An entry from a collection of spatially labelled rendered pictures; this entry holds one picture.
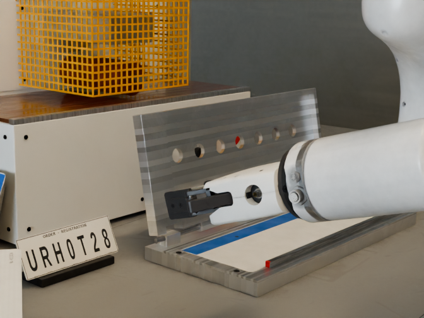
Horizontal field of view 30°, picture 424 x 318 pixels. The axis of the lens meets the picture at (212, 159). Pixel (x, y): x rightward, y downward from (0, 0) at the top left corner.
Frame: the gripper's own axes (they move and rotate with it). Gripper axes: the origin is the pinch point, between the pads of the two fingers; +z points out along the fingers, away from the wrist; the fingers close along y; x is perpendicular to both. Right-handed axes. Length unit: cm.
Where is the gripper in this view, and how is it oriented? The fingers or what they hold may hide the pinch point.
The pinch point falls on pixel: (198, 198)
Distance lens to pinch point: 92.0
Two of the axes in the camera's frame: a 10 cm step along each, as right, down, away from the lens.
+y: 6.6, -1.7, 7.3
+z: -7.2, 1.4, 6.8
